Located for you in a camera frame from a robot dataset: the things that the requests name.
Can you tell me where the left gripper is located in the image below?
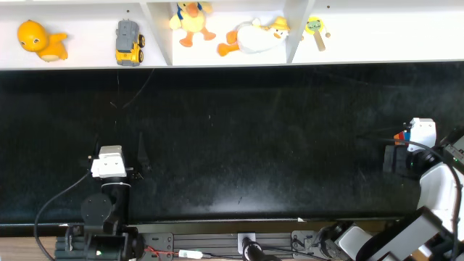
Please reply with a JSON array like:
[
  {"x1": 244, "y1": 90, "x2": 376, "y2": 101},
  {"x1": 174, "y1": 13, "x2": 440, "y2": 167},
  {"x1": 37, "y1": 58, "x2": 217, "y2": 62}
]
[{"x1": 92, "y1": 132, "x2": 152, "y2": 181}]

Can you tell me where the yellow and green rattle drum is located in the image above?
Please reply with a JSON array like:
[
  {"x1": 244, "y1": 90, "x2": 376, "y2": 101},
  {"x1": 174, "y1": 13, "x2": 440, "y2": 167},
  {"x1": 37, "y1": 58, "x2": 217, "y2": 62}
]
[{"x1": 301, "y1": 17, "x2": 331, "y2": 52}]

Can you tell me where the many-coloured puzzle cube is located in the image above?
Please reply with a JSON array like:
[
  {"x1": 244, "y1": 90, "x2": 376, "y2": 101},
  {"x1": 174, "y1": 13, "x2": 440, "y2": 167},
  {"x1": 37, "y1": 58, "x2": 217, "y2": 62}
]
[{"x1": 393, "y1": 130, "x2": 412, "y2": 146}]

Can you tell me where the grey and yellow toy truck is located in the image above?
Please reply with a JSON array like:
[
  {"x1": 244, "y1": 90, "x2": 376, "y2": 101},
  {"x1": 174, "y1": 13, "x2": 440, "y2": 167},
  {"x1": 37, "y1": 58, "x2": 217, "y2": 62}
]
[{"x1": 115, "y1": 19, "x2": 146, "y2": 67}]

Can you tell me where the yellow rubber duck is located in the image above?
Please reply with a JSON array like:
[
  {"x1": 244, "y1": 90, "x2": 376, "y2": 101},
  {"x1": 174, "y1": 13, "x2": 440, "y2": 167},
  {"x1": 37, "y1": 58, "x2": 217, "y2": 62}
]
[{"x1": 17, "y1": 20, "x2": 69, "y2": 63}]

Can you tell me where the yellow plush duck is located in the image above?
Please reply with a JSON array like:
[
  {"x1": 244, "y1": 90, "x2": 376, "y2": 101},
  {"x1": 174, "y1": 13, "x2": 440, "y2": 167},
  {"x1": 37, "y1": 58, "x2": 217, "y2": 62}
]
[{"x1": 168, "y1": 1, "x2": 218, "y2": 48}]

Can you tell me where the white plush duck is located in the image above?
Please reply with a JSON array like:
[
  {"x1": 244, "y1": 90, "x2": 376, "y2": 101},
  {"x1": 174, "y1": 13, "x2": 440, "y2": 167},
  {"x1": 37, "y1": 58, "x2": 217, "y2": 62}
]
[{"x1": 217, "y1": 16, "x2": 291, "y2": 57}]

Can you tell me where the white shelf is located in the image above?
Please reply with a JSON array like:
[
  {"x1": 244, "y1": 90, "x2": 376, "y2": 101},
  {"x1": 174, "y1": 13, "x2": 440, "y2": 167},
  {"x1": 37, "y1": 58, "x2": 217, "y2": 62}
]
[{"x1": 0, "y1": 0, "x2": 464, "y2": 72}]

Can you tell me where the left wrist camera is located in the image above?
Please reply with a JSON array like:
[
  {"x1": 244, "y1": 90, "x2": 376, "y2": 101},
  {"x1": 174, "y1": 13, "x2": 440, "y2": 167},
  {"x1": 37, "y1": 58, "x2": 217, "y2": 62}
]
[{"x1": 90, "y1": 145, "x2": 128, "y2": 179}]

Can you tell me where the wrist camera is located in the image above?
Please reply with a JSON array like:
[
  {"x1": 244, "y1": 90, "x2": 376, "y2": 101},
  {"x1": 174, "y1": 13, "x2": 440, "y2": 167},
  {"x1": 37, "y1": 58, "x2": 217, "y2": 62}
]
[
  {"x1": 407, "y1": 117, "x2": 437, "y2": 153},
  {"x1": 90, "y1": 145, "x2": 128, "y2": 179}
]

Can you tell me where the mounting rail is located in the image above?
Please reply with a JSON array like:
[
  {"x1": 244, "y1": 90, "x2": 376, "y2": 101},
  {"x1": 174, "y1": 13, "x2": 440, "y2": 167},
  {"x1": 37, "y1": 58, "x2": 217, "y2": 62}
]
[{"x1": 54, "y1": 231, "x2": 329, "y2": 261}]

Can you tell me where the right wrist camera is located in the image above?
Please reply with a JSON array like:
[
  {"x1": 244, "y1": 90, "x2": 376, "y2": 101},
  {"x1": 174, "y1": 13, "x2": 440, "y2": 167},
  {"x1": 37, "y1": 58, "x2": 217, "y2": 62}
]
[{"x1": 407, "y1": 117, "x2": 437, "y2": 153}]

